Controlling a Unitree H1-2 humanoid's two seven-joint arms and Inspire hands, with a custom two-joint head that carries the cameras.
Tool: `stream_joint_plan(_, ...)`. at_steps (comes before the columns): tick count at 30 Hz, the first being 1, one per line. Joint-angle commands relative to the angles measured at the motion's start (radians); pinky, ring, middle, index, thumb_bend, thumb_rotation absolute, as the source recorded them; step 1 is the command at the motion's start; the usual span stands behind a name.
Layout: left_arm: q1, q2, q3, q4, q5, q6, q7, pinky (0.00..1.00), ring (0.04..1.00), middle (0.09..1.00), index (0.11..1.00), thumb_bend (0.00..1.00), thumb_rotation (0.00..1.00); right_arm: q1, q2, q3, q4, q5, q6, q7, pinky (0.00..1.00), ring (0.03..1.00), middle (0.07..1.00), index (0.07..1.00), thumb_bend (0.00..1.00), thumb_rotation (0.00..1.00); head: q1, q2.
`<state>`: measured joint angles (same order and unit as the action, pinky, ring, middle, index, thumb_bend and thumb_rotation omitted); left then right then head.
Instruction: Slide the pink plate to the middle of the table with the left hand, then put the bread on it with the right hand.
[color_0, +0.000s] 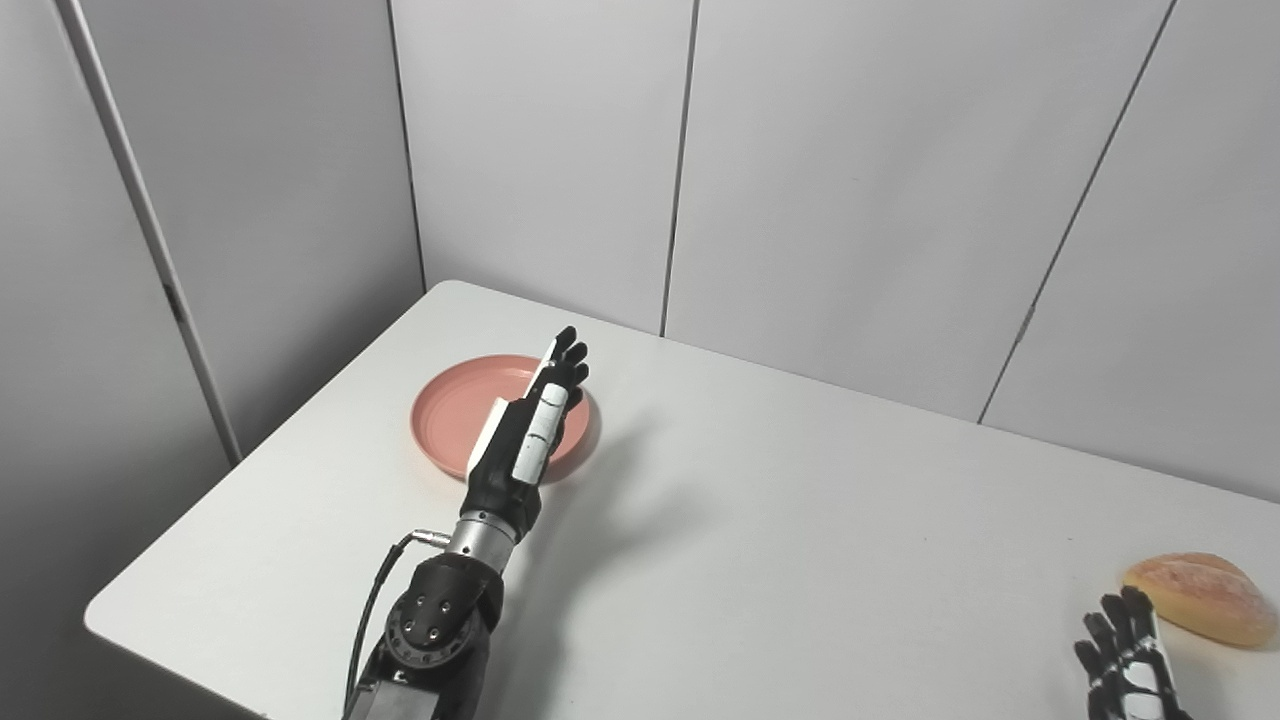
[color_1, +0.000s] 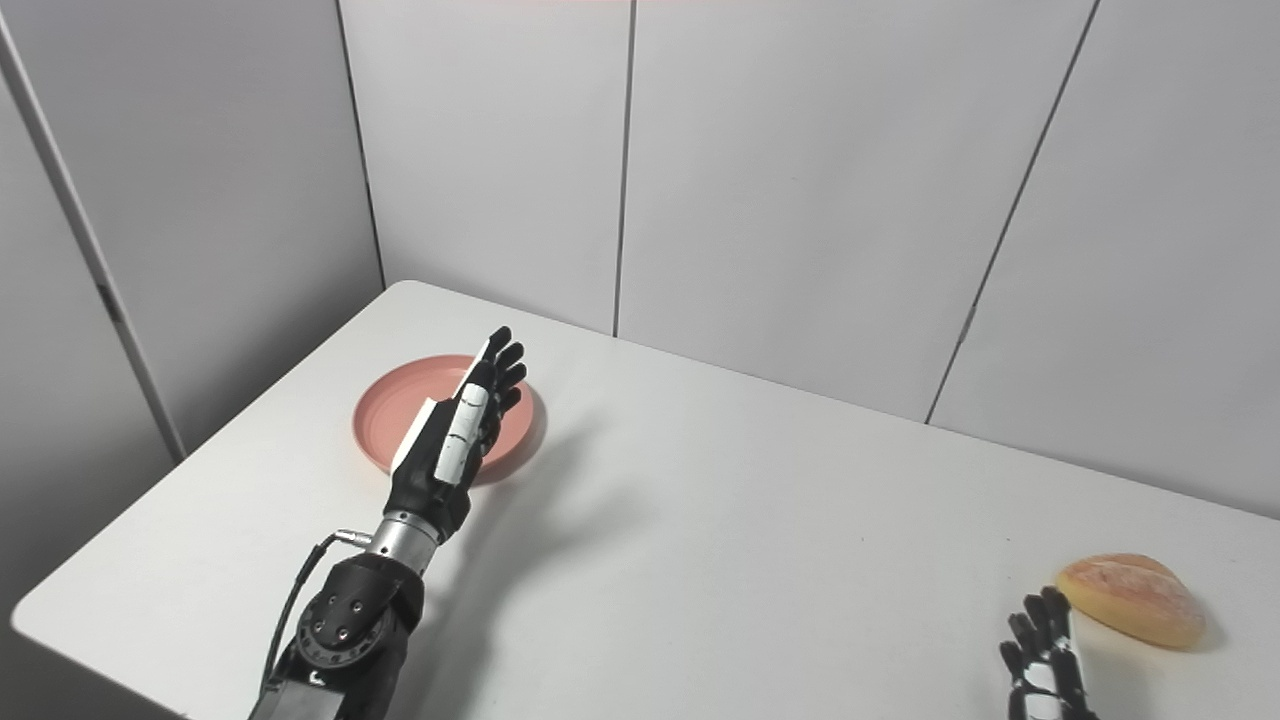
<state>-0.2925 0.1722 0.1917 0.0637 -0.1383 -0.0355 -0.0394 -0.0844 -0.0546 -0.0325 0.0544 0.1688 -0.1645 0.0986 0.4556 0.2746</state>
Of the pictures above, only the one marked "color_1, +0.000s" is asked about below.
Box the golden bread roll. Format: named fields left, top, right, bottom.
left=1056, top=553, right=1207, bottom=650

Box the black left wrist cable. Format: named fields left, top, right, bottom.
left=262, top=530, right=373, bottom=701

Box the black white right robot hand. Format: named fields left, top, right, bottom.
left=999, top=586, right=1101, bottom=720

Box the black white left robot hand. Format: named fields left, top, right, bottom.
left=385, top=326, right=528, bottom=546

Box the pink round plate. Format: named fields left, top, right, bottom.
left=352, top=355, right=548, bottom=488

